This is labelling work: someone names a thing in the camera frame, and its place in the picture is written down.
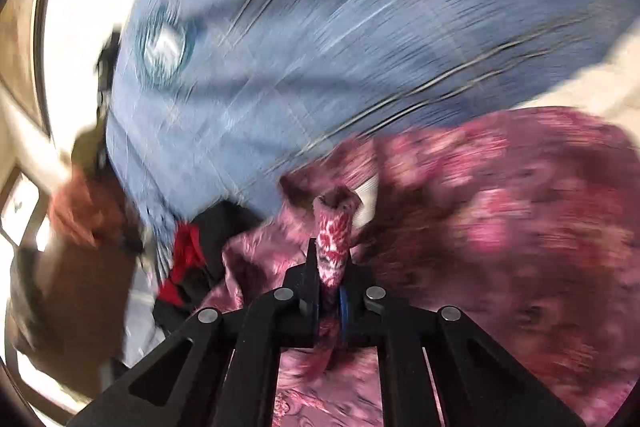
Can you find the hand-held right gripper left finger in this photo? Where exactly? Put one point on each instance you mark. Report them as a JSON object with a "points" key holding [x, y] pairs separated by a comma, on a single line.
{"points": [[304, 299]]}

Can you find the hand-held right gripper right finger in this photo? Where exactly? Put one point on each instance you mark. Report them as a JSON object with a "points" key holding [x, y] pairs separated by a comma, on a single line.
{"points": [[345, 313]]}

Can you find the maroon floral garment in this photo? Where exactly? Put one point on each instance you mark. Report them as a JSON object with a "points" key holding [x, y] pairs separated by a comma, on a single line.
{"points": [[500, 232]]}

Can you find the black and red garment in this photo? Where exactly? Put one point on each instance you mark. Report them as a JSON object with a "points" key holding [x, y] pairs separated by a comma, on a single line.
{"points": [[187, 252]]}

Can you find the rust red cloth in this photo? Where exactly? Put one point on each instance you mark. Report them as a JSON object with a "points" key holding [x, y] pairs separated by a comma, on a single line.
{"points": [[85, 212]]}

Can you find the blue plaid blanket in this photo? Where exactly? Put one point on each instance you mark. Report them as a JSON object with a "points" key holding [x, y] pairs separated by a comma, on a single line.
{"points": [[350, 32]]}

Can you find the cream leaf-print sheet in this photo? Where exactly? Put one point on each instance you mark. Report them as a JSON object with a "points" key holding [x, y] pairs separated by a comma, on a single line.
{"points": [[616, 91]]}

